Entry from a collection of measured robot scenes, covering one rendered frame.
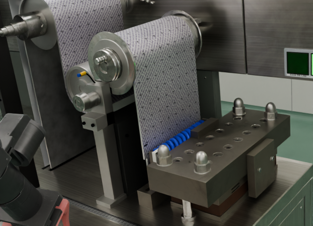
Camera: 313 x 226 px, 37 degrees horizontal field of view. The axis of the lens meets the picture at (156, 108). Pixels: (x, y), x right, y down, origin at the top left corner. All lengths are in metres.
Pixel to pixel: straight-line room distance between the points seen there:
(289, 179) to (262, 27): 0.39
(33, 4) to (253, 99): 3.07
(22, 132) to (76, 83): 0.47
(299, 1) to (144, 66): 0.39
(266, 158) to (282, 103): 2.86
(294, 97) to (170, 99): 2.83
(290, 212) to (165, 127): 0.38
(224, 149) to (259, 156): 0.08
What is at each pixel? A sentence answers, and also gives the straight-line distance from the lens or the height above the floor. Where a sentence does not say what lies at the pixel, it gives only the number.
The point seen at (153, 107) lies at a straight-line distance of 1.10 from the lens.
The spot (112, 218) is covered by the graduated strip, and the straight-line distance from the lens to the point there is 1.14.
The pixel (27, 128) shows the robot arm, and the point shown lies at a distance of 0.75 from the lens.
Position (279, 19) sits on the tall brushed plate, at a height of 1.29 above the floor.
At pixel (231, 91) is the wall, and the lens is 4.20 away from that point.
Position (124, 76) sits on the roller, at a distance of 1.05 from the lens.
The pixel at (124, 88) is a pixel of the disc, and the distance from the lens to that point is 1.06.
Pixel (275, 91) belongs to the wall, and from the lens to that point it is 3.98.
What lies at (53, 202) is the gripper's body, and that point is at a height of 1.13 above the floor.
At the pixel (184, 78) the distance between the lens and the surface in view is 1.18.
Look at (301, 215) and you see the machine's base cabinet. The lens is 1.32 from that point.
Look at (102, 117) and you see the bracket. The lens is 1.09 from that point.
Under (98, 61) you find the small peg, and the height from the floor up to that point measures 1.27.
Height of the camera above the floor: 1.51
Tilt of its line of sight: 20 degrees down
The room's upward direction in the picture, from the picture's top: 7 degrees counter-clockwise
